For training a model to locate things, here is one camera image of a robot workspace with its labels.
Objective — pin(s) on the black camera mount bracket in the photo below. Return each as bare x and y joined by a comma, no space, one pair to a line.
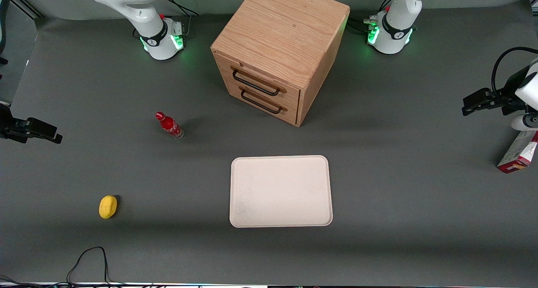
515,83

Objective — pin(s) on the yellow lemon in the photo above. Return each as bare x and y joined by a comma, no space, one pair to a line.
107,207

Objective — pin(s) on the wooden drawer cabinet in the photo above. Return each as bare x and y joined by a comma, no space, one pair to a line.
281,31

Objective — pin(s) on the dark grey table mat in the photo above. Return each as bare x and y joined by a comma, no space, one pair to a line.
399,195

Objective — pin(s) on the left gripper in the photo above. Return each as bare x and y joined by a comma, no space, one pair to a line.
507,101

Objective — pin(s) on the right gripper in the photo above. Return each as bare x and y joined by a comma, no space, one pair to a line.
9,126

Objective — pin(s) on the black stand post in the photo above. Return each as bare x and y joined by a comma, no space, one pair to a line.
3,23

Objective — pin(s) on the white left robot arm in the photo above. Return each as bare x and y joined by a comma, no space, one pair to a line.
393,33

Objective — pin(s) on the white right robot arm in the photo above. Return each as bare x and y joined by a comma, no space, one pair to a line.
153,35

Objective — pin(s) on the black aluminium frame rail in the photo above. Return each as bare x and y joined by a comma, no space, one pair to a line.
27,7
534,2

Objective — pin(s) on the wooden drawer front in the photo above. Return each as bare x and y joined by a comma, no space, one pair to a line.
292,113
290,95

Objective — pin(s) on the red cookie box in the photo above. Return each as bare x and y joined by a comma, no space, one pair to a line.
519,153

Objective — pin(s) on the red cola bottle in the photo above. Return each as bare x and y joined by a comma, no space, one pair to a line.
170,126

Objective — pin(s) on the beige plastic tray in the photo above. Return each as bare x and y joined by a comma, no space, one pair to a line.
279,191

